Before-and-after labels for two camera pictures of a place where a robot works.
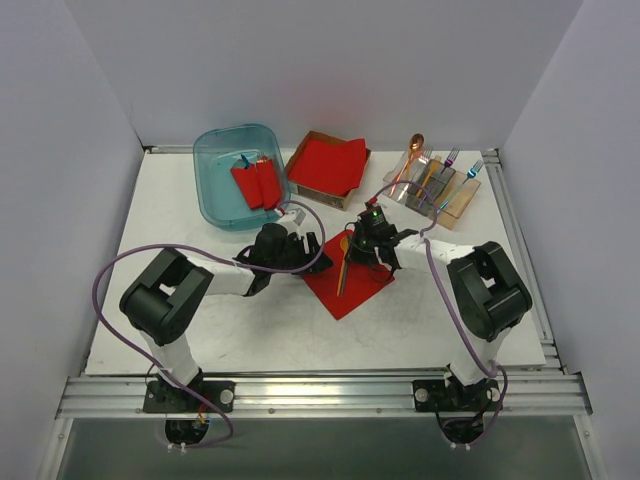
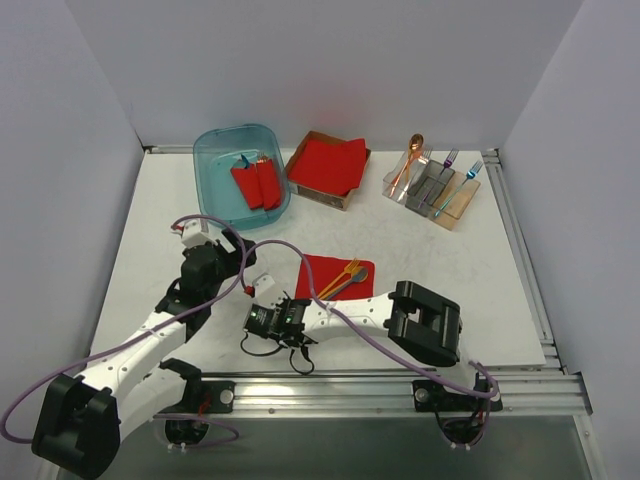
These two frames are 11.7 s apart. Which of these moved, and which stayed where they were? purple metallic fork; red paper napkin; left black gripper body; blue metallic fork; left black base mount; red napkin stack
Moved: left black gripper body; red paper napkin
Stayed: left black base mount; blue metallic fork; purple metallic fork; red napkin stack
